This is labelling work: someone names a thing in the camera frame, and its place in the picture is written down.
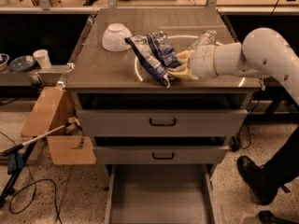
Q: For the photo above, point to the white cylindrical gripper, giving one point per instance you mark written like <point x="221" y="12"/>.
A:
<point x="202" y="62"/>

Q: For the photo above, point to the blue chip bag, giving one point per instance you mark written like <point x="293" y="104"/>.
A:
<point x="155" y="54"/>

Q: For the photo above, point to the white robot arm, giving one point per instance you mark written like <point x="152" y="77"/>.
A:
<point x="263" y="53"/>

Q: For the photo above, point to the grey drawer cabinet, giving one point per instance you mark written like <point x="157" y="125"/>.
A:
<point x="101" y="71"/>

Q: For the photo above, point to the grey top drawer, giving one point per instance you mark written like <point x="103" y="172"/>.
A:
<point x="158" y="115"/>

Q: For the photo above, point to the grey middle drawer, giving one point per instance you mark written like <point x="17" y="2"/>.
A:
<point x="159" y="150"/>

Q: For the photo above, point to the grey open bottom drawer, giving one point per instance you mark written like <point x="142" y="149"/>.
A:
<point x="160" y="194"/>

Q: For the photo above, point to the clear plastic water bottle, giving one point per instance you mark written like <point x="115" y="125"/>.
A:
<point x="208" y="37"/>

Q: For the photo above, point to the white upturned bowl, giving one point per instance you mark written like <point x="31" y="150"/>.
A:
<point x="114" y="36"/>

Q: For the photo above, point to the grey side shelf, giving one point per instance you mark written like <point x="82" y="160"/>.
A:
<point x="49" y="77"/>

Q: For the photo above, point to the white paper cup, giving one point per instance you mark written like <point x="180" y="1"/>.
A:
<point x="43" y="59"/>

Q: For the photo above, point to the black shoe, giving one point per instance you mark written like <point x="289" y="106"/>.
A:
<point x="261" y="186"/>

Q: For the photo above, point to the blue grey plate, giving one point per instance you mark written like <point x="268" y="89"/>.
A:
<point x="23" y="64"/>

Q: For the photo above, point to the grey bowl at edge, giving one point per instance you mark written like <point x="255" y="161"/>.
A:
<point x="3" y="61"/>

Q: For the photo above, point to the reacher grabber tool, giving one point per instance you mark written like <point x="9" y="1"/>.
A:
<point x="18" y="155"/>

